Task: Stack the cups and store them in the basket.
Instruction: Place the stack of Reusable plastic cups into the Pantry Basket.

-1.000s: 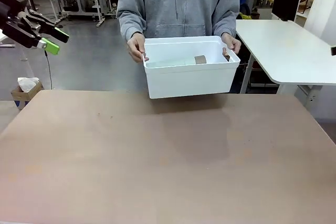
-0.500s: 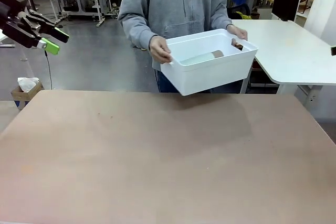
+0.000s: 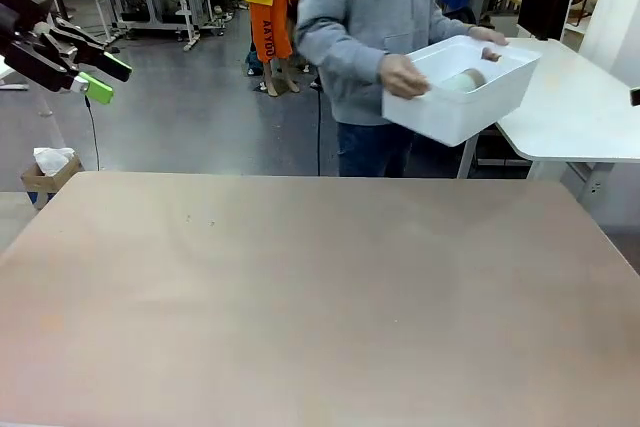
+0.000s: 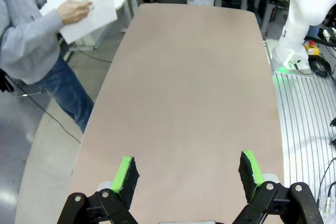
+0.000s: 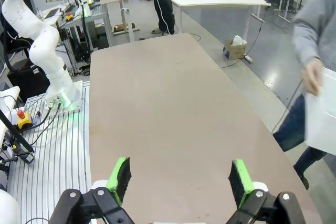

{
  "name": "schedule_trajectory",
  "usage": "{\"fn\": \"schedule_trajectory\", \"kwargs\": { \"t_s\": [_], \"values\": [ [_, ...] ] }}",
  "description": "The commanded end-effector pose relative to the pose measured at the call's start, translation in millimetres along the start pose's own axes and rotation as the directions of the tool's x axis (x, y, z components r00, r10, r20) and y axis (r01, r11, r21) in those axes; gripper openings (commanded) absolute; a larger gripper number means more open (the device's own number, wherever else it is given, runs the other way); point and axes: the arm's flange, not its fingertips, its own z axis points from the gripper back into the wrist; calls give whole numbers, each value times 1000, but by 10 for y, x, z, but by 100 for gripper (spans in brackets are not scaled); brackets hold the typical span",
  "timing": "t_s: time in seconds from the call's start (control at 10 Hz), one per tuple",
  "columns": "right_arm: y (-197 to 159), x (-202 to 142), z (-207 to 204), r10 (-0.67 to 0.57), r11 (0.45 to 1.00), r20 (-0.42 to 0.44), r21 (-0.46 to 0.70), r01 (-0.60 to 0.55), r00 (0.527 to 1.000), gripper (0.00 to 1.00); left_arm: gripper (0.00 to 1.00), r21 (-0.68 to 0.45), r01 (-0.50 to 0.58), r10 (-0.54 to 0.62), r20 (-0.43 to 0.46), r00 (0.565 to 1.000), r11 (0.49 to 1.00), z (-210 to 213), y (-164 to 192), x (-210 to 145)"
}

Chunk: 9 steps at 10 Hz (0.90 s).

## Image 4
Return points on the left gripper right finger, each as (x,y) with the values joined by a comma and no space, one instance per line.
(252,174)

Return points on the person's blue jeans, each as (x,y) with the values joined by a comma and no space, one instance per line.
(65,90)

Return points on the yellow emergency stop button box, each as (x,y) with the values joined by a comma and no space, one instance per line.
(311,48)

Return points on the person's right hand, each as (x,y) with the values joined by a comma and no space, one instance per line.
(72,11)

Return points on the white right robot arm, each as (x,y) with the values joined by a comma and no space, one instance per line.
(296,24)

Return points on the person's right forearm grey sleeve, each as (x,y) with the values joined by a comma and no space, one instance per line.
(31,35)

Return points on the ribbed aluminium mounting platform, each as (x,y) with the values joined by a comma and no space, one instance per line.
(302,116)

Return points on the person's grey hoodie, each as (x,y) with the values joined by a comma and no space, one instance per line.
(21,24)

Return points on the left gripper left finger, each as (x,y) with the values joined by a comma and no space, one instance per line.
(122,176)

